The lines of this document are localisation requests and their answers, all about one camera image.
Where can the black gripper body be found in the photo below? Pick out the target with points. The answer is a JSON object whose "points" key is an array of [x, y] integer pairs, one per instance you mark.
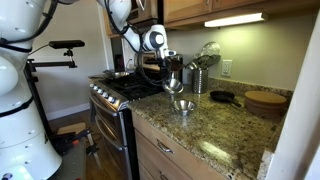
{"points": [[163, 65]]}

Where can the small steel bowl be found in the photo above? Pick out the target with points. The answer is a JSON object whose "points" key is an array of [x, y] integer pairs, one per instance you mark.
{"points": [[184, 107], [173, 87]]}

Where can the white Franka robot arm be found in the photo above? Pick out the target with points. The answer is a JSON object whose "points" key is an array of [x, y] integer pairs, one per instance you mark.
{"points": [[20, 133]]}

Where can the large wooden spoon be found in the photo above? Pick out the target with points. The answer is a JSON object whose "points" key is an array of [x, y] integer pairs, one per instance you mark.
{"points": [[176, 62]]}

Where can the slim perforated steel utensil holder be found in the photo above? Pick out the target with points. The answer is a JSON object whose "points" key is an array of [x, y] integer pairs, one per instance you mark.
{"points": [[200, 80]]}

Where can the steel frying pan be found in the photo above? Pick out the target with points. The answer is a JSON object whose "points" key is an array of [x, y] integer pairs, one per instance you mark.
{"points": [[116, 74]]}

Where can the black cast iron skillet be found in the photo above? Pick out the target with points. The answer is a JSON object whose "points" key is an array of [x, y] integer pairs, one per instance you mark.
{"points": [[222, 96]]}

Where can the over-range microwave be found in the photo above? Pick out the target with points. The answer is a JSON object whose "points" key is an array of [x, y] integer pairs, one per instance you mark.
{"points": [[145, 11]]}

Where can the steel stove knob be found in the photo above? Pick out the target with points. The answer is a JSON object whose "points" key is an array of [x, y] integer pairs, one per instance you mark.
{"points": [[111, 99], [100, 91], [105, 95], [95, 88], [91, 85]]}

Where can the stainless steel gas stove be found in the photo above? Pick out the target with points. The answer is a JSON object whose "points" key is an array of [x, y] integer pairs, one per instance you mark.
{"points": [[116, 110]]}

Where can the wooden lower drawer cabinet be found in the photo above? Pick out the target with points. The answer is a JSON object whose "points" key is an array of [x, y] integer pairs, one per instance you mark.
{"points": [[160, 156]]}

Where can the under-cabinet strip light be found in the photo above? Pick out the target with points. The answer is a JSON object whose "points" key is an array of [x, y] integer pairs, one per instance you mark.
{"points": [[236, 19]]}

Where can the wooden upper cabinets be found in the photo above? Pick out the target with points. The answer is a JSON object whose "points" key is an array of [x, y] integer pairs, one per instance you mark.
{"points": [[233, 6]]}

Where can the round wooden board stack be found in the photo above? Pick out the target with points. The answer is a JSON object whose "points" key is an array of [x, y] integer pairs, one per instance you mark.
{"points": [[265, 101]]}

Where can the flat wooden board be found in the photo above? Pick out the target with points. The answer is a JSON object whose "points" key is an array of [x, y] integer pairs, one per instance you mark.
{"points": [[71, 128]]}

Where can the black red bar clamp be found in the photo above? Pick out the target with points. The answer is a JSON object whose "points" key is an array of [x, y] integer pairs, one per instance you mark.
{"points": [[71, 137]]}

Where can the white tall cabinet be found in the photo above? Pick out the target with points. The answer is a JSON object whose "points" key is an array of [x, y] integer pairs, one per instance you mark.
{"points": [[296, 133]]}

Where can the white wall outlet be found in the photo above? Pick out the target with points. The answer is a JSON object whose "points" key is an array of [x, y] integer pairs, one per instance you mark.
{"points": [[227, 67]]}

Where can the black stereo camera bar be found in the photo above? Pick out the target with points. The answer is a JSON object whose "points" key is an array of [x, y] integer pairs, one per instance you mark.
{"points": [[66, 44]]}

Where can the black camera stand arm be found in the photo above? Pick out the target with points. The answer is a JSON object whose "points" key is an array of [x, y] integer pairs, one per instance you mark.
{"points": [[33, 65]]}

